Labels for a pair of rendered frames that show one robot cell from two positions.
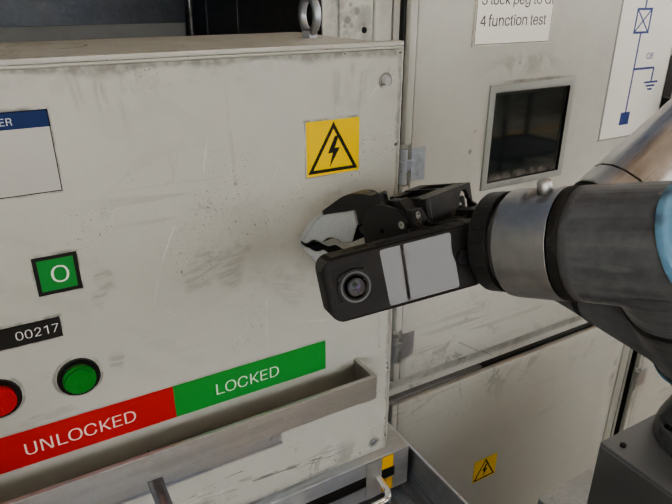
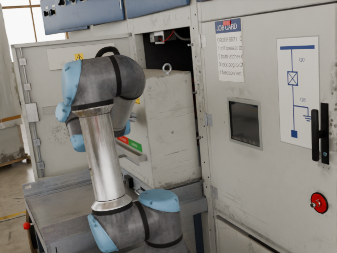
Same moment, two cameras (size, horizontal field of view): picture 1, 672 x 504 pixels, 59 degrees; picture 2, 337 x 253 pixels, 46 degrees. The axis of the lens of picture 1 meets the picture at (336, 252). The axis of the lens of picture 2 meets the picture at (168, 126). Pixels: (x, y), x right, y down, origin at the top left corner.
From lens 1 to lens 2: 1.80 m
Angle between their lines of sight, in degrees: 89
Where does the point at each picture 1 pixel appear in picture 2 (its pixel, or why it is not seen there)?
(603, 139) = (283, 141)
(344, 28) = (196, 71)
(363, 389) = (136, 157)
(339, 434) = (146, 174)
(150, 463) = (118, 147)
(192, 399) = (129, 143)
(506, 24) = (227, 74)
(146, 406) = (126, 139)
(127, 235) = not seen: hidden behind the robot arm
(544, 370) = not seen: outside the picture
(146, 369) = not seen: hidden behind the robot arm
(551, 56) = (247, 90)
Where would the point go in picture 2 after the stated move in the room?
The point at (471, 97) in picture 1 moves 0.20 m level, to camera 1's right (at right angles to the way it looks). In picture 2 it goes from (221, 100) to (227, 110)
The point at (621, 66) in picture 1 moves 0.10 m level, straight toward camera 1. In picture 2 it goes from (284, 102) to (250, 102)
